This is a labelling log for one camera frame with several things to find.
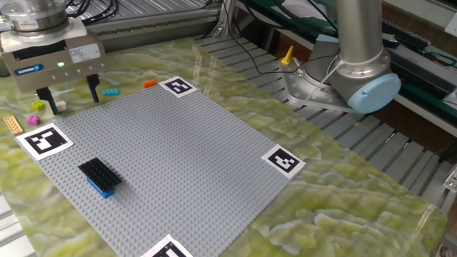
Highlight black white fiducial marker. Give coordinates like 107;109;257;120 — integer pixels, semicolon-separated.
140;234;196;257
158;76;199;99
14;122;74;162
261;144;307;179

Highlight green marble pattern mat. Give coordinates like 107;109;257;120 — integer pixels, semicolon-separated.
0;37;449;257

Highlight black Lego plate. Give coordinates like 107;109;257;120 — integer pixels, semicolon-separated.
77;156;123;193

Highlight tan Lego plate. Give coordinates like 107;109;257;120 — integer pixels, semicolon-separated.
3;114;24;136

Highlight white paper sheet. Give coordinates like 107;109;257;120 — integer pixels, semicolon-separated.
271;0;329;21

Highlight looped black cables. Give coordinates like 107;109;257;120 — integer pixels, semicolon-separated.
66;0;119;26

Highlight silver Schunk gripper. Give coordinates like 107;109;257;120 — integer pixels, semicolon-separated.
0;19;109;116

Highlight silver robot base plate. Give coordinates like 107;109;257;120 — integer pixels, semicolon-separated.
283;59;353;114

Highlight yellow plastic clip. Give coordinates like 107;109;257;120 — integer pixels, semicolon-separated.
281;45;295;66

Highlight grey Lego baseplate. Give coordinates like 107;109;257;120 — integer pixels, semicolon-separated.
14;76;307;257

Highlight blue Lego brick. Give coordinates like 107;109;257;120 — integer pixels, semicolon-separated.
86;177;116;199

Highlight white metal corner bracket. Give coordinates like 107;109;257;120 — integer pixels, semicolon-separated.
442;167;457;193

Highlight aluminium frame post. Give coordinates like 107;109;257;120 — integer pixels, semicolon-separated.
210;0;238;39

